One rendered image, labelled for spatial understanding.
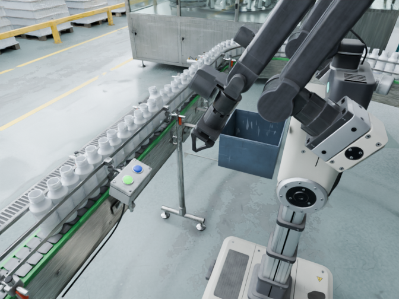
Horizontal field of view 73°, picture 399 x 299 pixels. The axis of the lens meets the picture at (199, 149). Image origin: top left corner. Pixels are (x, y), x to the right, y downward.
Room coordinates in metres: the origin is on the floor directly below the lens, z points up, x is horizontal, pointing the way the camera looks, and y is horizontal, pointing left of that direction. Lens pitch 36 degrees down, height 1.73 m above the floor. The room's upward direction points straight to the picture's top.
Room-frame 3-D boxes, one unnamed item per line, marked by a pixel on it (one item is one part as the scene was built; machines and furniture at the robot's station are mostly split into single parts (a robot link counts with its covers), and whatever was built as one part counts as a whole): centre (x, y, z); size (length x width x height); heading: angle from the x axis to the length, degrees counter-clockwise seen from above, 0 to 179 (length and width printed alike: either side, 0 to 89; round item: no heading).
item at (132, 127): (0.99, 0.30, 1.08); 0.06 x 0.06 x 0.17
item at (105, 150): (0.82, 0.35, 1.08); 0.06 x 0.06 x 0.17
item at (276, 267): (0.73, -0.38, 0.45); 0.13 x 0.13 x 0.40; 68
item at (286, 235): (0.73, -0.38, 0.65); 0.11 x 0.11 x 0.40; 68
